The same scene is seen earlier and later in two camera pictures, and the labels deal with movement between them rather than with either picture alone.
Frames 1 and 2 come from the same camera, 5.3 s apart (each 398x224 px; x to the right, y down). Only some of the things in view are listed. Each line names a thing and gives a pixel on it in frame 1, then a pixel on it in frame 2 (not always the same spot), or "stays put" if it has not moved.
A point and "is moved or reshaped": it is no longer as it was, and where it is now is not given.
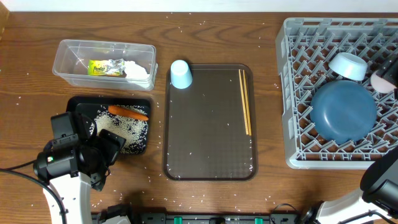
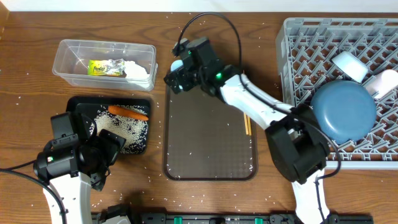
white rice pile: (135, 132) stays put
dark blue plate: (343, 111) stays put
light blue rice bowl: (349, 66) is moved or reshaped
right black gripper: (390, 70) → (174, 77)
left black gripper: (114, 147) stays put
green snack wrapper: (97, 67) stays put
